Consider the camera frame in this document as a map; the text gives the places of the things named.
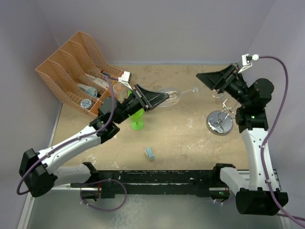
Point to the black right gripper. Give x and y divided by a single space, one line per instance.
218 80

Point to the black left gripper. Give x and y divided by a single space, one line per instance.
149 99

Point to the clear wine glass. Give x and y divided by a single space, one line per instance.
120 92
174 95

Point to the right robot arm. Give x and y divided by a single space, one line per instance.
261 194

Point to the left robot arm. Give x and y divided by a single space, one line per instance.
39 171

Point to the small blue eraser block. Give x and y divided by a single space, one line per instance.
149 153

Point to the white paper packets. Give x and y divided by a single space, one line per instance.
97 81

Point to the blue white plastic pouch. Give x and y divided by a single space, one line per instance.
92 91

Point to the round blue white tape roll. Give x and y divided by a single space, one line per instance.
86 104

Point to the peach plastic file organizer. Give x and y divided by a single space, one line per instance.
67 67

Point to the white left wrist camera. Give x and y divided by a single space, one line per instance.
125 79

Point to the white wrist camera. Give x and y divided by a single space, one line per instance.
247 62
125 79

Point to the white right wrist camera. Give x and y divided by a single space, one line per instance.
247 62

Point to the chrome wire glass rack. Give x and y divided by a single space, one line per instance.
220 122

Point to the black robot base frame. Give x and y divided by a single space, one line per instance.
149 182

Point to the aluminium rail frame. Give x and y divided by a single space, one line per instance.
260 194

